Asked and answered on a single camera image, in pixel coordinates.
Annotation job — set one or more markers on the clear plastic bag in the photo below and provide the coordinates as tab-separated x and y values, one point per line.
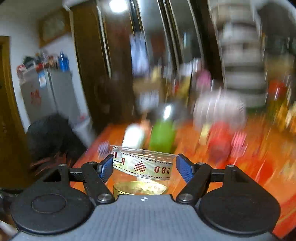
220	106

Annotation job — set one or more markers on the grey refrigerator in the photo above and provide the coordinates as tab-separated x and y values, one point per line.
47	92

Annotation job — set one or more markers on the blue bottle on refrigerator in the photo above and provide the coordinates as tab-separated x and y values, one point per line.
63	62

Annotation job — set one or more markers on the red jar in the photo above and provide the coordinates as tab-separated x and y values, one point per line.
220	138

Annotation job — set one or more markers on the dark wooden cabinet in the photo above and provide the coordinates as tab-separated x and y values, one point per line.
102	45

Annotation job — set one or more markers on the white bottle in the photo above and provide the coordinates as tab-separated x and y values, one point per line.
134	136

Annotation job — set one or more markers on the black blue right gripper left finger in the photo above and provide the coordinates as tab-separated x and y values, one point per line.
94	177

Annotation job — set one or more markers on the framed wall picture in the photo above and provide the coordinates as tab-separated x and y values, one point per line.
53	26

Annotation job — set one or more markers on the clear plastic cup with ribbon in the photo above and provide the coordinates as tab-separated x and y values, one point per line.
141	172

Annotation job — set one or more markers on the green bottle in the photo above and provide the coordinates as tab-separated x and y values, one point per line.
163	131

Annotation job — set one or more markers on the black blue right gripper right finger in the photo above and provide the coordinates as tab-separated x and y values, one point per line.
197	177

